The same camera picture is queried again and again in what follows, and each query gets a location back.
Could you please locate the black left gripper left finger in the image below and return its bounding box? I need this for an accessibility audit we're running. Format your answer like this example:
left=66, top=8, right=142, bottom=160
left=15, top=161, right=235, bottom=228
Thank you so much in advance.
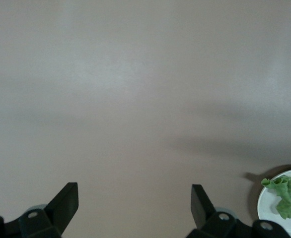
left=0, top=182, right=79, bottom=238

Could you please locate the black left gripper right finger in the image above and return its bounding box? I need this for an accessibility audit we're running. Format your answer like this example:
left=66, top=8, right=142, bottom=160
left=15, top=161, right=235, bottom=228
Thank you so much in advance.
left=186, top=184, right=291, bottom=238

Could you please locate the beige round plate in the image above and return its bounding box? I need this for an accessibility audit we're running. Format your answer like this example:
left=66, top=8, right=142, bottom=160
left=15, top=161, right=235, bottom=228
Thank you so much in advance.
left=257, top=168, right=291, bottom=234

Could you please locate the green lettuce leaf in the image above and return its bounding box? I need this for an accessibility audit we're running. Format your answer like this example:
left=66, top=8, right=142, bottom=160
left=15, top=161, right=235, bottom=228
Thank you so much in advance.
left=260, top=175, right=291, bottom=220

